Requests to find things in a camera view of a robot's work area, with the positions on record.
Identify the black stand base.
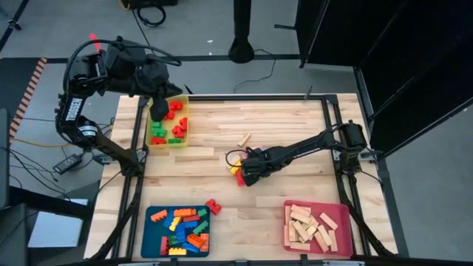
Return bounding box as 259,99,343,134
228,0,256,64

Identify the black tripod leg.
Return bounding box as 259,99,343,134
0,0,30,52

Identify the yellow floor cable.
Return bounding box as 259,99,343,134
10,138,71,148

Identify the black desk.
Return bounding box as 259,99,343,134
0,107,92,266

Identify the black power adapter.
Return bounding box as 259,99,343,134
52,153,84,175

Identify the black cable coil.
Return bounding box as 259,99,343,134
135,2,168,28

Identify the white sheet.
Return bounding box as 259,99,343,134
27,198,89,248

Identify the pink plastic bin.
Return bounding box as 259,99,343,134
282,200,354,258

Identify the black floor box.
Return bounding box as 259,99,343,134
120,0,179,10

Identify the orange black striped tape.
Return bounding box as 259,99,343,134
9,57,49,138

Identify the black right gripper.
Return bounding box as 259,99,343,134
242,147,276,187

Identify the black partition curtain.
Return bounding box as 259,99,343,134
294,0,473,162

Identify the blue plastic bin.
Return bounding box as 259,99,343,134
140,205,211,259

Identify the long black floor cable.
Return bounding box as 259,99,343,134
131,7,151,44

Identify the yellow translucent plastic bin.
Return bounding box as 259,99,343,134
145,95,190,149

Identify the thin black floor cable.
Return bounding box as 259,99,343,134
233,49,277,94

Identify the black floor tape strip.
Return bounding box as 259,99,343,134
46,54,301,64

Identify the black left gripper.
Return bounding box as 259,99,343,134
136,62,184,123

